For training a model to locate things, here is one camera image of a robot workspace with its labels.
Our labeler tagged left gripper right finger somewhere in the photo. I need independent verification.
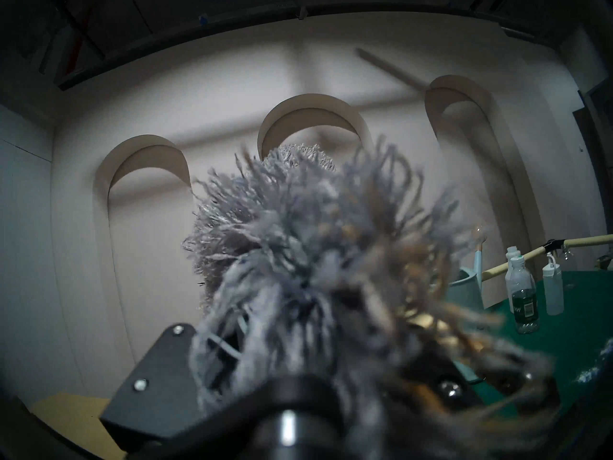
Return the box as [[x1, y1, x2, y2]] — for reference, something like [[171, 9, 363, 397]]
[[401, 353, 483, 410]]

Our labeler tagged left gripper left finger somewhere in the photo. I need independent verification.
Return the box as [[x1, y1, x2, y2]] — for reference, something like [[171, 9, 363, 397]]
[[100, 323, 206, 441]]

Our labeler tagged grey fluffy duster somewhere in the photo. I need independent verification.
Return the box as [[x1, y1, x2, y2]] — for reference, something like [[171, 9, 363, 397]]
[[182, 138, 561, 460]]

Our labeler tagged green three-tier shelf cart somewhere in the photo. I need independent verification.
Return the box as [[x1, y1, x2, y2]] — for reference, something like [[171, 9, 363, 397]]
[[431, 234, 613, 416]]

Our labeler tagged light wooden table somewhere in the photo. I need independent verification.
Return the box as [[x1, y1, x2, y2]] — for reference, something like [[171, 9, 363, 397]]
[[29, 392, 125, 460]]

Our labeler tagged light blue watering can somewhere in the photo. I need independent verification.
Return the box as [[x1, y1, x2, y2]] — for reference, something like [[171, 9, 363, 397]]
[[448, 227, 489, 311]]

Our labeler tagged green label water bottle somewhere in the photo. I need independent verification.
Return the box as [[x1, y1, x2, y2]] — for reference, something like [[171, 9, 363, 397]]
[[509, 257, 540, 334]]

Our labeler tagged white capped squeeze bottle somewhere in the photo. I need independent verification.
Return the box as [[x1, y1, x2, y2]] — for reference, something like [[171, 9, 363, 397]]
[[542, 253, 566, 316]]

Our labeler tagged tall white plastic bottle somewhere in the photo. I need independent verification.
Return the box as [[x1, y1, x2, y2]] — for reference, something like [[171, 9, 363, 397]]
[[505, 246, 522, 313]]

